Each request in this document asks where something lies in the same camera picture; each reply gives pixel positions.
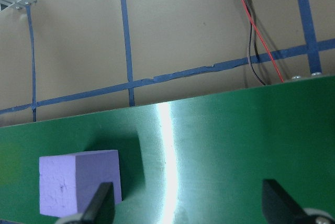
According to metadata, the green belt conveyor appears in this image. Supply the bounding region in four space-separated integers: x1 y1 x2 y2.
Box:
0 73 335 224

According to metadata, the purple foam block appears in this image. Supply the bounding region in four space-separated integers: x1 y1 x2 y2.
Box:
39 150 123 217

